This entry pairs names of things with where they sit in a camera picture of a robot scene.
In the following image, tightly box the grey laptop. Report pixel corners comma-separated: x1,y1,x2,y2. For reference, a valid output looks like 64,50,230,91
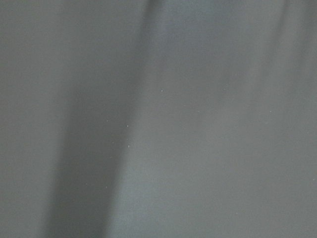
0,0,317,238

